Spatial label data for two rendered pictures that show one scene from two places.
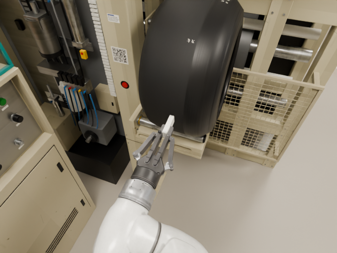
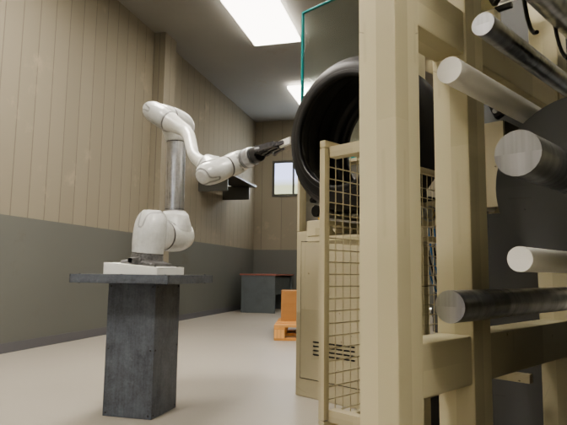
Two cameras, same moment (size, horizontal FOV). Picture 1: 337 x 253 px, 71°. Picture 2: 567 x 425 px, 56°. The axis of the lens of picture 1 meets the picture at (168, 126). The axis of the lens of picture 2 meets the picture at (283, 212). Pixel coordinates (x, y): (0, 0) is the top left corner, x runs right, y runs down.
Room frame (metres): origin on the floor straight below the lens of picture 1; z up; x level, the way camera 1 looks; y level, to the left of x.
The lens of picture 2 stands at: (1.43, -2.05, 0.67)
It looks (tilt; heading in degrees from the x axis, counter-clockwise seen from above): 6 degrees up; 115
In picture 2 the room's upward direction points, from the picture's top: 1 degrees clockwise
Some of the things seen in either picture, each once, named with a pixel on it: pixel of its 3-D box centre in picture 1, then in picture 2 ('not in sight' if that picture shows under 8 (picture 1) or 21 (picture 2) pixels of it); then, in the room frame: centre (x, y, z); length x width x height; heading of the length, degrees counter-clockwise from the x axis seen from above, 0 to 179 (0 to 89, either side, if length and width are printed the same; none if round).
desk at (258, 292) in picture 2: not in sight; (267, 292); (-2.77, 6.53, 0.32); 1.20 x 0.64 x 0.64; 99
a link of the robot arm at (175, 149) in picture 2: not in sight; (176, 180); (-0.27, 0.30, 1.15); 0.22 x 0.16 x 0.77; 89
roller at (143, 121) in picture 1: (171, 129); (344, 214); (0.77, -0.01, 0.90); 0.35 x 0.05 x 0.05; 69
